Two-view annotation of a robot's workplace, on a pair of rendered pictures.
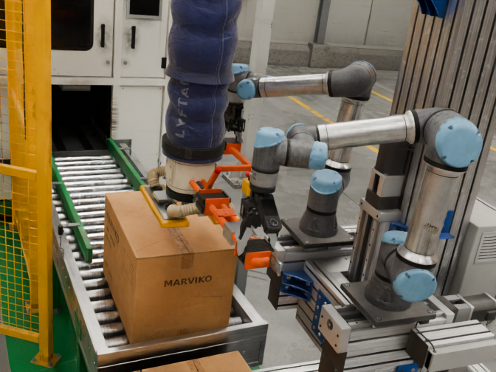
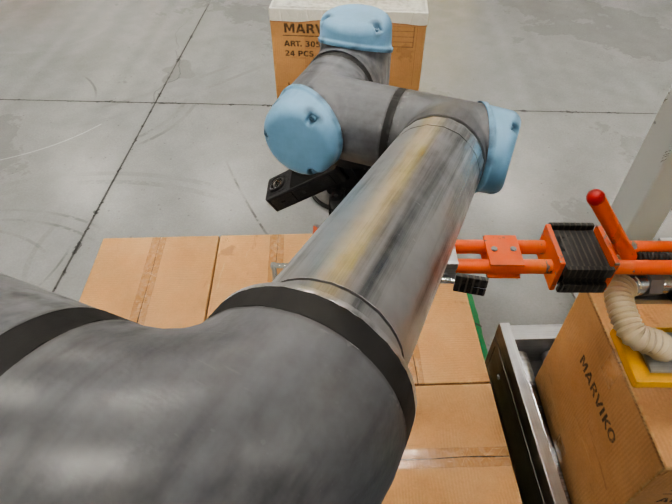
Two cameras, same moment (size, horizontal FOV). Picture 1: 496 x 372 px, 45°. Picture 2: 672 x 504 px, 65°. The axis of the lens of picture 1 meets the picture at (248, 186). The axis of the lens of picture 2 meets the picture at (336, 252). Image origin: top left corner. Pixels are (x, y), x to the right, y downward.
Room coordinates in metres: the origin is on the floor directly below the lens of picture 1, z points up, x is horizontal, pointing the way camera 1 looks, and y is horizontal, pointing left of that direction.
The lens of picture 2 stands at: (1.71, -0.54, 1.80)
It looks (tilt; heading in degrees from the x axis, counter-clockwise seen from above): 46 degrees down; 116
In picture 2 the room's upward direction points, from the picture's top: straight up
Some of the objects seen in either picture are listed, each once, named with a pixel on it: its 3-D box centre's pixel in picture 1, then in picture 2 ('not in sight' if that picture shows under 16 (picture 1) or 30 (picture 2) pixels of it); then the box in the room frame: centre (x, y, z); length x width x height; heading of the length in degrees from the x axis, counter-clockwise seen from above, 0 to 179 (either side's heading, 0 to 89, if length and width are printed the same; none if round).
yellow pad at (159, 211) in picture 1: (163, 201); not in sight; (1.98, 0.30, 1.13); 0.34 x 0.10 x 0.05; 25
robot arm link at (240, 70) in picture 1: (238, 77); not in sight; (2.38, 0.09, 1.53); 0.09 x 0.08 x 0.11; 71
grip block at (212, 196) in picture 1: (212, 201); (575, 256); (1.79, 0.11, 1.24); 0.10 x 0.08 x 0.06; 115
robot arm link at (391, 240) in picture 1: (398, 253); not in sight; (1.65, -0.49, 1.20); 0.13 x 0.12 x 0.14; 4
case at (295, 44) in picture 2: not in sight; (349, 39); (0.79, 1.49, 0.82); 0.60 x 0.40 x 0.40; 21
